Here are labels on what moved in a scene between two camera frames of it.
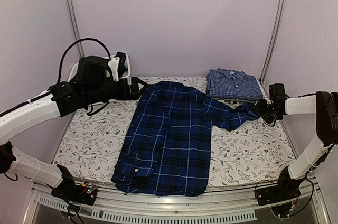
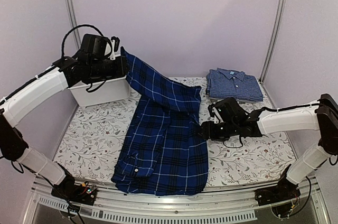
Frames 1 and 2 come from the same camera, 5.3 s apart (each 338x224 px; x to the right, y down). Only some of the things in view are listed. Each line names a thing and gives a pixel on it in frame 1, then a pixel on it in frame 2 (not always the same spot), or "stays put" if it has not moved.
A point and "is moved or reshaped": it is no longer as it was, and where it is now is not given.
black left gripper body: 97,93 to 99,69
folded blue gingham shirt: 232,84 stays put
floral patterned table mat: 253,154 stays put
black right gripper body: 266,112 to 223,133
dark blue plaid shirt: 166,148 is moved or reshaped
